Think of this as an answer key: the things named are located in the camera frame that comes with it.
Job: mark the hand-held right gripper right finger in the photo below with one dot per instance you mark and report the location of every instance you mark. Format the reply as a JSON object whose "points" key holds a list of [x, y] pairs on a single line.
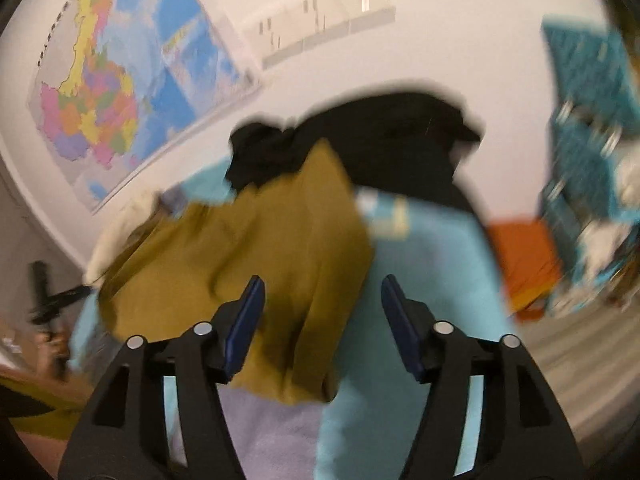
{"points": [[400, 320]]}

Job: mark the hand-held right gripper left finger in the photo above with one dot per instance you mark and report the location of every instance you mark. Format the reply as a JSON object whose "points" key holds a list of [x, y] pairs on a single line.
{"points": [[245, 320]]}

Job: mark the olive green garment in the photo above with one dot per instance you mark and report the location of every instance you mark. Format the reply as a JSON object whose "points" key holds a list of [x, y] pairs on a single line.
{"points": [[280, 240]]}

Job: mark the light blue sheet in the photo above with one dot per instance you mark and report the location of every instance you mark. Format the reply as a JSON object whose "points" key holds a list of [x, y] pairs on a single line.
{"points": [[440, 260]]}

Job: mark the cream cloth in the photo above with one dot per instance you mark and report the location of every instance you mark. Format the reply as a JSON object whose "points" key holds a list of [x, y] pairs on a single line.
{"points": [[107, 255]]}

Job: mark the lavender cloth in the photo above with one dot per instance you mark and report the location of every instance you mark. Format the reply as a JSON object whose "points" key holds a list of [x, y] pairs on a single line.
{"points": [[270, 440]]}

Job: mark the orange cloth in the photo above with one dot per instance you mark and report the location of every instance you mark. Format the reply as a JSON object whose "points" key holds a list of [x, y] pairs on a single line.
{"points": [[525, 265]]}

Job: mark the black garment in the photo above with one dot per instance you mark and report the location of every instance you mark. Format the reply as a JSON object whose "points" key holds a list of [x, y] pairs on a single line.
{"points": [[380, 145]]}

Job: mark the teal printed cloth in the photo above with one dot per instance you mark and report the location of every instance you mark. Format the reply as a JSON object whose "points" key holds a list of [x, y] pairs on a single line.
{"points": [[590, 160]]}

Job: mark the colourful wall map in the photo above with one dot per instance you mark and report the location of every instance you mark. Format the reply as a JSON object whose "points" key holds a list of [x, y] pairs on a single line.
{"points": [[125, 85]]}

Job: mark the clear wall shelf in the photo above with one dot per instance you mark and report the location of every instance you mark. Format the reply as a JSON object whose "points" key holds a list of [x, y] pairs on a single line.
{"points": [[320, 20]]}

